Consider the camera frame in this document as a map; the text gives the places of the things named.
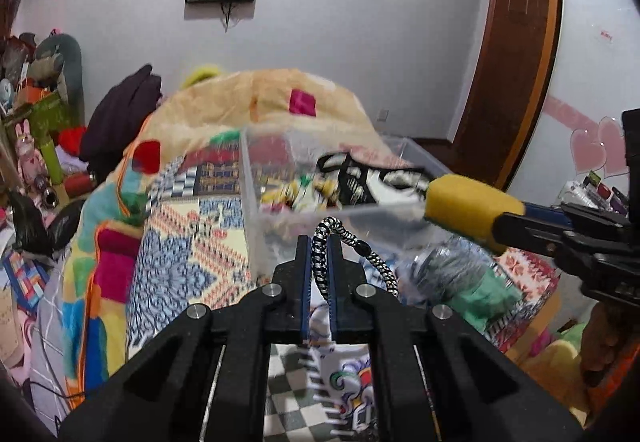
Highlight person's right hand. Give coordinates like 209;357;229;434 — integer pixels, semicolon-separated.
580;301;623;389

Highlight wooden door frame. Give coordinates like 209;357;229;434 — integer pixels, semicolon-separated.
440;0;565;190

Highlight grey plush toy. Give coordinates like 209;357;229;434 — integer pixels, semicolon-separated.
33;33;84;114

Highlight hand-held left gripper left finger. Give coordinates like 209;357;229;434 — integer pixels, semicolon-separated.
59;235;311;442

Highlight yellow green plush toy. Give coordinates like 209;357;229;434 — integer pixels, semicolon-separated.
180;65;224;90

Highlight pink rabbit plush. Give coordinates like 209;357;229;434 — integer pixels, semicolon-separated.
14;120;41;182

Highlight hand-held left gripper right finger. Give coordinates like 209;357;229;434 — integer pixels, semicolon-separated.
328;236;586;442

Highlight yellow toys in box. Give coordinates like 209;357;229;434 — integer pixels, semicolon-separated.
260;174;346;214

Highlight green cloth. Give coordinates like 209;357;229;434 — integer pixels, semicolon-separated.
445;267;523;334

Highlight black and white patterned cloth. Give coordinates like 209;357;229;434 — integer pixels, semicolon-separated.
316;151;435;210

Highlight grey fluffy fabric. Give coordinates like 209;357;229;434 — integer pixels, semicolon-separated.
411;244;493;305

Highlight yellow plush cushion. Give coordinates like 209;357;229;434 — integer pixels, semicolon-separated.
520;322;593;415

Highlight green cardboard box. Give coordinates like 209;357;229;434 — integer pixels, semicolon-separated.
2;92;71;184

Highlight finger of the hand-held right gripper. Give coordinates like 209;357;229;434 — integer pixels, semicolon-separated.
491;211;576;259
521;200;628;227

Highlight black plastic bag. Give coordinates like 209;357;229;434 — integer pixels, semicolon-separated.
9;194;87;257

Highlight clear plastic storage box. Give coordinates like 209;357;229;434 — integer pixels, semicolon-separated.
239;126;453;288

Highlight pink heart wall stickers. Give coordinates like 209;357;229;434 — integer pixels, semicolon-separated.
570;116;632;179

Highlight red cylinder bottle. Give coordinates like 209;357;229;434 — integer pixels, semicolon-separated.
64;173;99;198

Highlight colourful plush blanket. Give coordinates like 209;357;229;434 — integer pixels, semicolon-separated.
62;67;388;405

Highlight black and white braided cord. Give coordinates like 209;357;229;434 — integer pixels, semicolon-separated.
311;217;401;304

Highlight dark purple jacket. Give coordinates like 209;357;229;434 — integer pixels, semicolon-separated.
79;64;163;164

